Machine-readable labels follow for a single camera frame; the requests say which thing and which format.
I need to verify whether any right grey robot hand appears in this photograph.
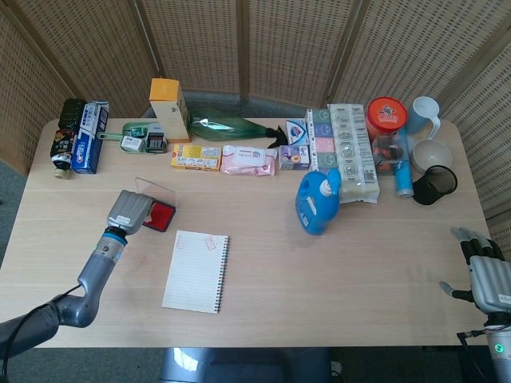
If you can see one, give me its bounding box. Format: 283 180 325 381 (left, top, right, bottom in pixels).
438 226 511 316

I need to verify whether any green plastic spray bottle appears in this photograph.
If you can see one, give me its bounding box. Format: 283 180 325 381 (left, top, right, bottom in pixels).
188 106 289 149

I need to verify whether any small purple box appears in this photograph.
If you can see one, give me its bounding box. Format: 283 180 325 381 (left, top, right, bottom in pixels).
278 144 311 172

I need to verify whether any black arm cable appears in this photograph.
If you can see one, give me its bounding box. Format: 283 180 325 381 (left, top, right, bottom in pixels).
456 328 490 383
0 283 87 372

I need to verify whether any beige bowl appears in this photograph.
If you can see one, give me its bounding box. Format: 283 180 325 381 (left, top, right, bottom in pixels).
410 138 454 174

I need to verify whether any blue detergent bottle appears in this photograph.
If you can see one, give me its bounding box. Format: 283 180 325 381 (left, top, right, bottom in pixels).
294 167 343 236

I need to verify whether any small white box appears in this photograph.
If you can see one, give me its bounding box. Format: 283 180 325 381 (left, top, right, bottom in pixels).
121 135 145 152

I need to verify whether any grey black stapler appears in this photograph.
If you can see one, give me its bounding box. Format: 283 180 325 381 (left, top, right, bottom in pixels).
144 121 168 154

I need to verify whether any orange lid snack jar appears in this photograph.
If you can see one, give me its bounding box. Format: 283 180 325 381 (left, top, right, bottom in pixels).
366 96 409 139

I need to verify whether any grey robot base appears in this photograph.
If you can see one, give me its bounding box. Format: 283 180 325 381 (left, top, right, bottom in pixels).
159 347 333 383

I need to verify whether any multicolour tissue pack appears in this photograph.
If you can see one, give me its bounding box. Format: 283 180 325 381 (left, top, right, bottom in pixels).
304 107 339 173

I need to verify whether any tall orange cardboard box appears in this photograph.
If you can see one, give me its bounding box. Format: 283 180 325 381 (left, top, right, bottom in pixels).
149 77 192 144

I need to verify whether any long white sealed pack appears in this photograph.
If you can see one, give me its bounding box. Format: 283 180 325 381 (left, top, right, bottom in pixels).
327 102 381 205

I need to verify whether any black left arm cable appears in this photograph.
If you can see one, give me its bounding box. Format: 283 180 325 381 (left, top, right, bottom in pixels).
0 283 87 372

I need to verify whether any light blue mug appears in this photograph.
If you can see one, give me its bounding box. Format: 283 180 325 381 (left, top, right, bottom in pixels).
406 96 443 140

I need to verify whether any yellow flat box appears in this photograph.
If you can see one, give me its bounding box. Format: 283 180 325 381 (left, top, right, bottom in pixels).
170 143 223 172

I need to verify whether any woven folding screen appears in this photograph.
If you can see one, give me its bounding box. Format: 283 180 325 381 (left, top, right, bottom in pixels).
0 0 511 264

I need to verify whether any black mesh pen cup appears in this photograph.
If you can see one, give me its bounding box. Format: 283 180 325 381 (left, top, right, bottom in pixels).
410 164 458 207

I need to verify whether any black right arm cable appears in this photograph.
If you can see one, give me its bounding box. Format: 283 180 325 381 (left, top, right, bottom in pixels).
456 328 490 383

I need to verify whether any white spiral notepad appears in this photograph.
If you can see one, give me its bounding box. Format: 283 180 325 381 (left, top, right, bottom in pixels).
161 229 231 315

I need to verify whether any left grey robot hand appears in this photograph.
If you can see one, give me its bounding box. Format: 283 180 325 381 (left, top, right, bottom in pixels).
104 189 157 236

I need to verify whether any pink wet wipes pack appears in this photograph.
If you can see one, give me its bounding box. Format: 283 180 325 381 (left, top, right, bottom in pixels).
220 144 278 177

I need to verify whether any dark beverage bottle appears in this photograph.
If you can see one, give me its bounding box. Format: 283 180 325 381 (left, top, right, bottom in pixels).
50 97 87 179

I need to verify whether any green plastic tray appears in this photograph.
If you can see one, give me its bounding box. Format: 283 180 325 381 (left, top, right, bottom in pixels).
97 121 168 154

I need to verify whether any clear plastic box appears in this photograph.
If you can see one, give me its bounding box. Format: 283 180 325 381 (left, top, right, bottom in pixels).
372 132 404 176

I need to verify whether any blue tube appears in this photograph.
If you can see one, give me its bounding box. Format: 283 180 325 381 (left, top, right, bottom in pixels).
392 127 417 199

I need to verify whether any white blue soap box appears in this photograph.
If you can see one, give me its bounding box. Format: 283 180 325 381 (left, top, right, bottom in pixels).
283 118 309 146

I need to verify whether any red ink pad clear lid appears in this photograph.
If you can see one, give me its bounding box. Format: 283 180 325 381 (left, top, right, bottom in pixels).
134 176 178 233

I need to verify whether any blue white toothpaste box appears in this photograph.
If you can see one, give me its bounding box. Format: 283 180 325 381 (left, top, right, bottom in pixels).
69 99 110 176

